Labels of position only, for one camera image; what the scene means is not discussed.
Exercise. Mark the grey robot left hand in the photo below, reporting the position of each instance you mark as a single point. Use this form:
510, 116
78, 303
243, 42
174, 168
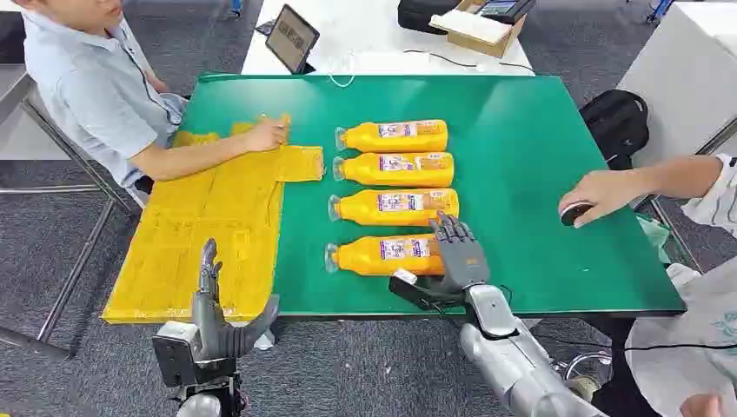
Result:
210, 328

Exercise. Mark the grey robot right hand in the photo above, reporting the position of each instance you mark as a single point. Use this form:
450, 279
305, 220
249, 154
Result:
463, 259

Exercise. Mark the orange drink bottle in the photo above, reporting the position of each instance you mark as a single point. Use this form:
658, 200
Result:
363, 171
360, 259
360, 210
368, 138

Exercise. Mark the handheld mouse device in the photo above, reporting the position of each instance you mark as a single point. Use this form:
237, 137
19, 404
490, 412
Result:
574, 214

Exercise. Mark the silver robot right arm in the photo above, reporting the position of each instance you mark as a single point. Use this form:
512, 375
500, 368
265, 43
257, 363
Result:
512, 362

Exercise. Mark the white table leg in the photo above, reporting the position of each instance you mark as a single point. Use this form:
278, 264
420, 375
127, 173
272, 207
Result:
265, 340

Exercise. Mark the yellow sheet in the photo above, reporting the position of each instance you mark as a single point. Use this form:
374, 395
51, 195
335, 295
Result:
201, 242

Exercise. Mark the green table mat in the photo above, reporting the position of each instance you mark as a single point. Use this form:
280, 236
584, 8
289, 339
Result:
518, 172

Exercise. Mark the green plastic bag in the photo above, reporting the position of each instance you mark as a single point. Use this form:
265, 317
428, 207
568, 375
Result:
653, 239

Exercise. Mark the black backpack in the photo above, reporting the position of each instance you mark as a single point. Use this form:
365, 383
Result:
613, 124

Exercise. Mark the cardboard box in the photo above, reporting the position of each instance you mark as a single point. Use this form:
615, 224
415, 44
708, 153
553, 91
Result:
478, 31

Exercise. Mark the person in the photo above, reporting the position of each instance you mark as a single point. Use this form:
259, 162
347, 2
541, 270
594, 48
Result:
86, 86
679, 345

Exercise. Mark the black bag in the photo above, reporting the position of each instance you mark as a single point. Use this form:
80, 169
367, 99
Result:
420, 14

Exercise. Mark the white background table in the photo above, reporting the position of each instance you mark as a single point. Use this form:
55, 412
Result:
368, 29

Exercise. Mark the black terminal device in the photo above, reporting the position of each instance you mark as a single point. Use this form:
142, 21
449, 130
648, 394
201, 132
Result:
506, 8

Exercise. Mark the tablet computer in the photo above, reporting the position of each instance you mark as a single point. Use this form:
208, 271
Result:
291, 39

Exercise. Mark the white side table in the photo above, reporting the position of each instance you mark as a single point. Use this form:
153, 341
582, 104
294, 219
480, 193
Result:
679, 75

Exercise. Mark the black cushion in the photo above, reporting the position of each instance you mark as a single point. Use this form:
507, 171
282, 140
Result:
11, 40

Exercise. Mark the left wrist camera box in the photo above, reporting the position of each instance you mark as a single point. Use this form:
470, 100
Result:
175, 357

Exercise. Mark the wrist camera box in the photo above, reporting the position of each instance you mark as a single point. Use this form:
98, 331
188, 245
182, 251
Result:
175, 357
420, 290

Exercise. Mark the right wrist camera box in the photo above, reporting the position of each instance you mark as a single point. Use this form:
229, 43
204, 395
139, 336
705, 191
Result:
420, 290

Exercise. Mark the metal frame bench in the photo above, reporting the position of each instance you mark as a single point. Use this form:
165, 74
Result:
75, 270

